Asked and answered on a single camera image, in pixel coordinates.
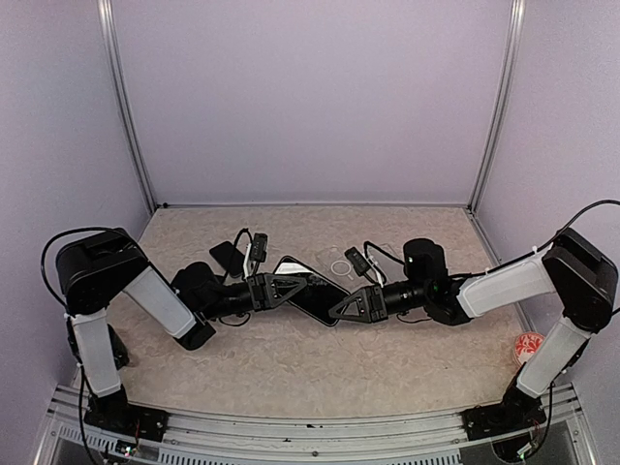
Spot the black phone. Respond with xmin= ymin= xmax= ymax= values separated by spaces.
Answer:
xmin=272 ymin=256 xmax=350 ymax=326
xmin=209 ymin=241 xmax=244 ymax=278

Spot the front aluminium rail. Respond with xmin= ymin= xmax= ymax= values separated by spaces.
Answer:
xmin=36 ymin=411 xmax=595 ymax=465

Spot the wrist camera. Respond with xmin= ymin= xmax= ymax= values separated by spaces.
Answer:
xmin=344 ymin=247 xmax=385 ymax=287
xmin=242 ymin=232 xmax=268 ymax=279

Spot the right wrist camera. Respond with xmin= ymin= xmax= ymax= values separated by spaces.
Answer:
xmin=344 ymin=247 xmax=385 ymax=287

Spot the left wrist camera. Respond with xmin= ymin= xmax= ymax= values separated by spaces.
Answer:
xmin=242 ymin=232 xmax=268 ymax=279

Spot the left aluminium frame post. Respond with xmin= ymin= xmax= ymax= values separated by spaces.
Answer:
xmin=97 ymin=0 xmax=158 ymax=214

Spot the right aluminium frame post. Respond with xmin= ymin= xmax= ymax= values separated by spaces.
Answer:
xmin=468 ymin=0 xmax=526 ymax=216

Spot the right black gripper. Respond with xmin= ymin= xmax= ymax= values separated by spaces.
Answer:
xmin=328 ymin=279 xmax=430 ymax=324

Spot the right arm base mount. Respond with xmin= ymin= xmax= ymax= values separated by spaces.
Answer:
xmin=461 ymin=373 xmax=546 ymax=441

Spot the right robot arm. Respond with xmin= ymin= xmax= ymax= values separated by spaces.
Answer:
xmin=328 ymin=228 xmax=619 ymax=430

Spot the white translucent phone case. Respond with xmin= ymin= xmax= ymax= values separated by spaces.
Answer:
xmin=374 ymin=244 xmax=403 ymax=264

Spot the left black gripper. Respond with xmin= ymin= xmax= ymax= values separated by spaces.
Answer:
xmin=201 ymin=272 xmax=308 ymax=320

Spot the red white patterned bowl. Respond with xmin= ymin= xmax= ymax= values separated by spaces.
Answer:
xmin=512 ymin=331 xmax=544 ymax=366

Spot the clear phone case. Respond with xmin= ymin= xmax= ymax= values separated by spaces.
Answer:
xmin=316 ymin=246 xmax=387 ymax=291

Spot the aluminium frame post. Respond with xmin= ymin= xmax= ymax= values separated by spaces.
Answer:
xmin=468 ymin=0 xmax=526 ymax=216
xmin=97 ymin=0 xmax=158 ymax=214

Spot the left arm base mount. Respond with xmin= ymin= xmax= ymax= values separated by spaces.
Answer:
xmin=84 ymin=387 xmax=170 ymax=443

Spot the right camera cable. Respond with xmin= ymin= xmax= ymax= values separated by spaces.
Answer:
xmin=362 ymin=200 xmax=620 ymax=316

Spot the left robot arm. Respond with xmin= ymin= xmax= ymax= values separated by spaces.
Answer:
xmin=54 ymin=228 xmax=307 ymax=431

